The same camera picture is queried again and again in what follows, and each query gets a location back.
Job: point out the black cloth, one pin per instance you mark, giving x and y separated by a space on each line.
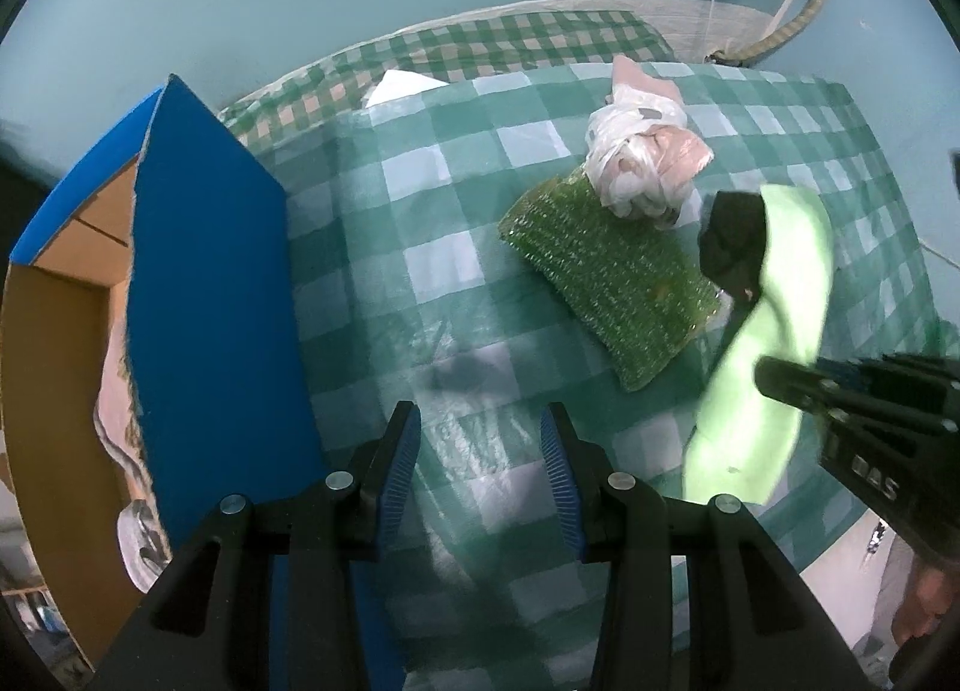
731 241

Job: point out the cardboard box with blue outside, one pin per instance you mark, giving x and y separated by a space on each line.
210 286

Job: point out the green bubble wrap pad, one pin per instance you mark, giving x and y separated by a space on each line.
615 278

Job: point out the white paper sheet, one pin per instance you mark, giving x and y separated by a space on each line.
401 87

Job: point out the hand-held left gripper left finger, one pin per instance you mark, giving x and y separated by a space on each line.
396 473

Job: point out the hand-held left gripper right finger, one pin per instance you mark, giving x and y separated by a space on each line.
559 481

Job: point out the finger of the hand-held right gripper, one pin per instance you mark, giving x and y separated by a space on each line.
795 382
907 376

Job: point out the green beige checkered tablecloth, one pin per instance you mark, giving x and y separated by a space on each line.
487 46

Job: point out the green white checkered tablecloth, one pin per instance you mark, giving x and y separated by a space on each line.
450 211

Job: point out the white plastic bag bundle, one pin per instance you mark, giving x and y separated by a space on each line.
645 151

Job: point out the person's right hand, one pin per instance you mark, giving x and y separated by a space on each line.
922 601

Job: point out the light green cloth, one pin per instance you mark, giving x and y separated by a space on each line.
787 301

